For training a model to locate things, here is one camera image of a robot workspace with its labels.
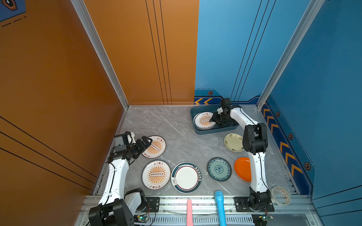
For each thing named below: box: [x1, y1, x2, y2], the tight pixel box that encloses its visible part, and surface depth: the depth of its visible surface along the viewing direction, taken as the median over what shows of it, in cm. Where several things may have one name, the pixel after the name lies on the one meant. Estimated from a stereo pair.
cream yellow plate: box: [223, 132, 245, 153], surface depth 98 cm
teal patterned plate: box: [207, 156, 232, 182], surface depth 87 cm
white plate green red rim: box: [171, 161, 202, 194], surface depth 84 cm
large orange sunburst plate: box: [141, 159, 172, 191], surface depth 85 cm
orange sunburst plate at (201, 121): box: [193, 111, 217, 131], surface depth 107 cm
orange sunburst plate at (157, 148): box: [141, 135, 167, 160], surface depth 96 cm
